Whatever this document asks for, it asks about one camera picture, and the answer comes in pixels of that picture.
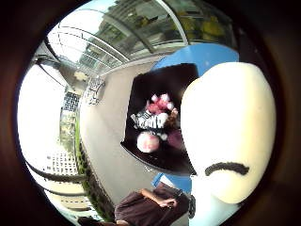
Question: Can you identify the zebra striped soft toy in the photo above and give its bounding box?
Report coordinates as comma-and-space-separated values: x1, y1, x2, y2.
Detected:
130, 110, 169, 130

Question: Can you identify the the person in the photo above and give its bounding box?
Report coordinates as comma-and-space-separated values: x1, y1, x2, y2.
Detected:
113, 182, 197, 226

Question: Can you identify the purple soft toy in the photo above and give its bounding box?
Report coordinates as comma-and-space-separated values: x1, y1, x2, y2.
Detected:
166, 128, 186, 151

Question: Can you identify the green hedge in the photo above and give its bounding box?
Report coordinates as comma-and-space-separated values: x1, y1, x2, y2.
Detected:
74, 116, 116, 222

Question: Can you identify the black storage box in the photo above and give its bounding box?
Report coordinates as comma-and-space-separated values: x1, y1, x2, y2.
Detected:
120, 63, 200, 177

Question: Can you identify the brown soft toy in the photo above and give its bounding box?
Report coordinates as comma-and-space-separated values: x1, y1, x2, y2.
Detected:
166, 107, 181, 130

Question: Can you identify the black cable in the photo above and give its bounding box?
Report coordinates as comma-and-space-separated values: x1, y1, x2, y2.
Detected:
34, 57, 69, 88
24, 159, 87, 185

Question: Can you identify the glass canopy roof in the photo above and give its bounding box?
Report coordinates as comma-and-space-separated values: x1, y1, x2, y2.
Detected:
46, 0, 190, 73

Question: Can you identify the pink soft toy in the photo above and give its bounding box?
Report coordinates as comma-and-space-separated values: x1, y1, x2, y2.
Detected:
145, 93, 176, 116

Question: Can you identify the white and pink ball toy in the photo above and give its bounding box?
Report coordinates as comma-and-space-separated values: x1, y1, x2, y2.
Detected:
136, 131, 161, 153

